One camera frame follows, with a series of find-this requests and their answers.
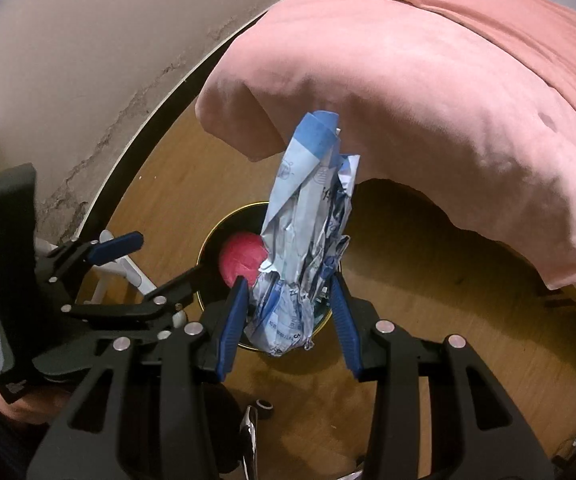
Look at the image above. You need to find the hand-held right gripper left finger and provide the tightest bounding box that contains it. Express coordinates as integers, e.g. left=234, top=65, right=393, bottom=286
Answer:
left=26, top=276, right=251, bottom=480

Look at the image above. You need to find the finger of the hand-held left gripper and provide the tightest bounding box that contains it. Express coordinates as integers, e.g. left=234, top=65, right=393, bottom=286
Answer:
left=42, top=231, right=145, bottom=281
left=60, top=266, right=203, bottom=318

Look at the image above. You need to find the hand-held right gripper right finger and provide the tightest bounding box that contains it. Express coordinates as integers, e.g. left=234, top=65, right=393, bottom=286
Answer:
left=330, top=272, right=554, bottom=480

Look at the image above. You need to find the black gold-rimmed trash can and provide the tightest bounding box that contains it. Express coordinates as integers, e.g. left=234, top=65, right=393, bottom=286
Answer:
left=197, top=201, right=333, bottom=356

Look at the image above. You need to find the blue white paper wrapper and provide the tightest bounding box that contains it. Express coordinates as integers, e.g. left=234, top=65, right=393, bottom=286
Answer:
left=245, top=109, right=361, bottom=358

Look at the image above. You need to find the person's left hand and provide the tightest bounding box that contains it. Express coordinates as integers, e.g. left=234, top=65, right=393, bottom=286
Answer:
left=0, top=372, right=71, bottom=423

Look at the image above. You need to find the pink crumpled ball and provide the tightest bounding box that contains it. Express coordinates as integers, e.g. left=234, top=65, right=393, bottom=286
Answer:
left=218, top=232, right=271, bottom=291

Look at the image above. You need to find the chrome chair leg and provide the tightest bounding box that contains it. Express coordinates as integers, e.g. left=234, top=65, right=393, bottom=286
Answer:
left=239, top=405, right=259, bottom=480

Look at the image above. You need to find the pink blanket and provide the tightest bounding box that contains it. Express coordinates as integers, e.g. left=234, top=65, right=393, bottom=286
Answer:
left=195, top=0, right=576, bottom=318

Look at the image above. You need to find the white metal frame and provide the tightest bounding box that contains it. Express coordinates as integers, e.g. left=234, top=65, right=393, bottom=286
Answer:
left=32, top=230, right=159, bottom=306

